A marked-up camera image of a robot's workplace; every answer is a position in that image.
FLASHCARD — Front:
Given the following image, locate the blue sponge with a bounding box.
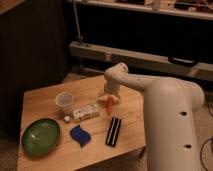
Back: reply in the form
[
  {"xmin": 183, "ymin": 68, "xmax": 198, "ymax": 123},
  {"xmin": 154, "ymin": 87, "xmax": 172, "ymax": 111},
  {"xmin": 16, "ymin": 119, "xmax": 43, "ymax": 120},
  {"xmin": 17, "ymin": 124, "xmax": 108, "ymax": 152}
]
[{"xmin": 70, "ymin": 125, "xmax": 91, "ymax": 147}]

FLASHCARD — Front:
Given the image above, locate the metal rail shelf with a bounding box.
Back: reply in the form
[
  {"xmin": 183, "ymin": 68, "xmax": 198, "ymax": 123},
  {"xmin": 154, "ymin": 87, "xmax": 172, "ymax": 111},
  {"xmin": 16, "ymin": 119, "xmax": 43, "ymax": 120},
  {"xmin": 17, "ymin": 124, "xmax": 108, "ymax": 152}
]
[{"xmin": 69, "ymin": 41, "xmax": 213, "ymax": 81}]

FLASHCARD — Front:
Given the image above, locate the black cable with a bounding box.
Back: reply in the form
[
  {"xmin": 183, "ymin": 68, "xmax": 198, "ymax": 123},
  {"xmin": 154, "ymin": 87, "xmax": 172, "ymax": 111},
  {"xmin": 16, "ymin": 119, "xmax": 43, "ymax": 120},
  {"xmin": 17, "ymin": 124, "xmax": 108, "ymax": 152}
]
[{"xmin": 199, "ymin": 96, "xmax": 213, "ymax": 171}]

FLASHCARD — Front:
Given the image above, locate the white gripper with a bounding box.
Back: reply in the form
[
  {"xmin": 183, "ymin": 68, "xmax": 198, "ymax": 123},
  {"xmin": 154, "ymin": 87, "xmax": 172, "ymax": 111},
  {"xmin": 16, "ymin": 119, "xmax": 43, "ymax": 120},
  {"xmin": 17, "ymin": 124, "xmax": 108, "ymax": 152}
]
[{"xmin": 98, "ymin": 80, "xmax": 120, "ymax": 101}]

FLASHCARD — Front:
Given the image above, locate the small white cap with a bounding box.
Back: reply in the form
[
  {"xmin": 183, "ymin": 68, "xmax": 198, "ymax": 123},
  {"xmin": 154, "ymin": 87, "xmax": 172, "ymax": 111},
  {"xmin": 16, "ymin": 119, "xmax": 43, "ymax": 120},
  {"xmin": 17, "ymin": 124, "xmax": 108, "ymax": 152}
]
[{"xmin": 64, "ymin": 116, "xmax": 70, "ymax": 122}]

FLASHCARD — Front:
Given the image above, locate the orange toy carrot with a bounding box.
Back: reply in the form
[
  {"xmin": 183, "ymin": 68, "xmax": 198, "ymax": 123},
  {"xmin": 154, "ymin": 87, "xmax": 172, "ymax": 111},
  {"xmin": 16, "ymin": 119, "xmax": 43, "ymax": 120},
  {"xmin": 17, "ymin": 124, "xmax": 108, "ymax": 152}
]
[{"xmin": 107, "ymin": 96, "xmax": 114, "ymax": 115}]

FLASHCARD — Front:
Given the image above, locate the wooden table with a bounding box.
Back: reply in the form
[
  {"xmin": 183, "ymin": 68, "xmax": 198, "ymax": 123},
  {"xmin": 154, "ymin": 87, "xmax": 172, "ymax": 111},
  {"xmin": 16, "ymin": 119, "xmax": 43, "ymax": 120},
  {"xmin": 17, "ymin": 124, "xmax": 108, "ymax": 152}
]
[{"xmin": 18, "ymin": 76, "xmax": 145, "ymax": 171}]

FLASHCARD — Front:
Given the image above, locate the black handle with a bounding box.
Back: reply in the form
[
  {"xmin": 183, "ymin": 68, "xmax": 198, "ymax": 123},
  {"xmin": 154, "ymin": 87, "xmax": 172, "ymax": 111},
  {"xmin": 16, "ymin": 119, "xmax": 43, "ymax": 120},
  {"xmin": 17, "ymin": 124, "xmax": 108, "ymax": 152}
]
[{"xmin": 168, "ymin": 57, "xmax": 198, "ymax": 67}]

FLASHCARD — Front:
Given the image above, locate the white rectangular box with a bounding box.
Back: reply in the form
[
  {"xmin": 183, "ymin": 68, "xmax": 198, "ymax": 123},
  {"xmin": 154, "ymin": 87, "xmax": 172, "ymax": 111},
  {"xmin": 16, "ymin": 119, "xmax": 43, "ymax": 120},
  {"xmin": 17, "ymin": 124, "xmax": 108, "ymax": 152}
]
[{"xmin": 72, "ymin": 103, "xmax": 99, "ymax": 121}]

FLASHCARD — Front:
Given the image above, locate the clear plastic cup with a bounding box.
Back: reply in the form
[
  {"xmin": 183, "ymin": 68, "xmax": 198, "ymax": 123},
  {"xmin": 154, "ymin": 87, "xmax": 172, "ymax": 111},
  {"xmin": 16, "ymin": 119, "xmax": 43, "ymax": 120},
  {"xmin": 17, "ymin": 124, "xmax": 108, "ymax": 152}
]
[{"xmin": 55, "ymin": 92, "xmax": 74, "ymax": 114}]

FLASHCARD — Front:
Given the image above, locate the green bowl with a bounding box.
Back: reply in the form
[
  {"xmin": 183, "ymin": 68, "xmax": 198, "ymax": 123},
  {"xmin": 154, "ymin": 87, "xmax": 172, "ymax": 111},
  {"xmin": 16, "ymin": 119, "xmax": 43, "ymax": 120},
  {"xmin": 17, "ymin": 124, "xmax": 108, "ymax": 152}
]
[{"xmin": 21, "ymin": 118, "xmax": 61, "ymax": 156}]

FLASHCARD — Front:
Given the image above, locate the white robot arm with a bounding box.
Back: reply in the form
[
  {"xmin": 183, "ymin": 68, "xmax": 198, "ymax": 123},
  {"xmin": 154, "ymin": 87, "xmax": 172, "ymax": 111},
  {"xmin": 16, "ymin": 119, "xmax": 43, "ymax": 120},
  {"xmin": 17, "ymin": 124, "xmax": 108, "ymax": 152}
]
[{"xmin": 100, "ymin": 63, "xmax": 205, "ymax": 171}]

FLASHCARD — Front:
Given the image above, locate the metal pole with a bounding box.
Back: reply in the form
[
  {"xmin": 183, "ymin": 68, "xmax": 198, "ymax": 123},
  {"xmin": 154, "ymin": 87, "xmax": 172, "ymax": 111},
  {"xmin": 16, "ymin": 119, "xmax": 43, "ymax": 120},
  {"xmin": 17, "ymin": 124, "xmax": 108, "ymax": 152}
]
[{"xmin": 73, "ymin": 0, "xmax": 83, "ymax": 46}]

